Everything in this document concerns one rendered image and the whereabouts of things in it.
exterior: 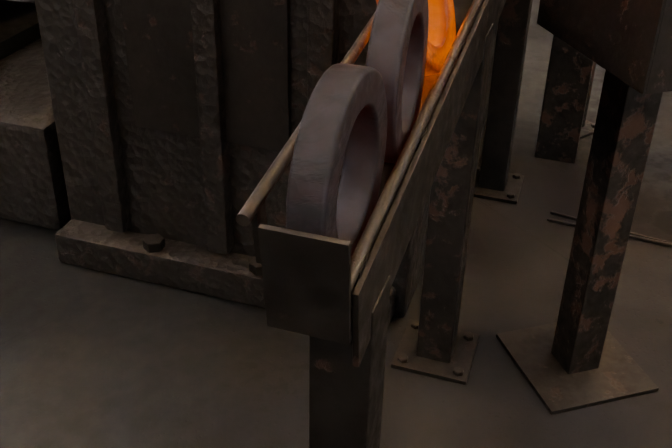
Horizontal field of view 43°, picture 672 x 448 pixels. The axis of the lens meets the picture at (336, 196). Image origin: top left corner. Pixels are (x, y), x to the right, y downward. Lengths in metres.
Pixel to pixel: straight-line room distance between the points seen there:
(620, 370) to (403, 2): 0.91
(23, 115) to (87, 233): 0.28
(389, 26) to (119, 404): 0.86
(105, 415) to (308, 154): 0.87
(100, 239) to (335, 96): 1.11
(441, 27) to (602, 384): 0.71
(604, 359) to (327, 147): 1.01
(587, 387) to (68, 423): 0.84
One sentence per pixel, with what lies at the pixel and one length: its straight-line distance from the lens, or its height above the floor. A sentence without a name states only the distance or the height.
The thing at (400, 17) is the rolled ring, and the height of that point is 0.73.
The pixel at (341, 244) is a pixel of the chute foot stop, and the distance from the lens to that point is 0.64.
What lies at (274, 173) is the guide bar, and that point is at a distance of 0.71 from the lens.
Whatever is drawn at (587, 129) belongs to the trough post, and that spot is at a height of 0.01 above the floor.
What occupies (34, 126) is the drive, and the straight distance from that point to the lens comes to 1.78.
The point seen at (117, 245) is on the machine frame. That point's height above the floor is 0.07.
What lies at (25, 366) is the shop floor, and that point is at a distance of 1.55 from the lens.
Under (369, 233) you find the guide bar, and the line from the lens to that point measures 0.72.
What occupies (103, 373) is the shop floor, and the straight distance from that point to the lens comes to 1.51.
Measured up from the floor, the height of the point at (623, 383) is 0.01.
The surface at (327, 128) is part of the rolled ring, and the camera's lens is 0.64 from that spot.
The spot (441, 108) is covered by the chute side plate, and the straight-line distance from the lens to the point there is 0.91.
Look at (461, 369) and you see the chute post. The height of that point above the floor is 0.02.
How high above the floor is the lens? 0.99
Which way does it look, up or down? 31 degrees down
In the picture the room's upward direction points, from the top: 1 degrees clockwise
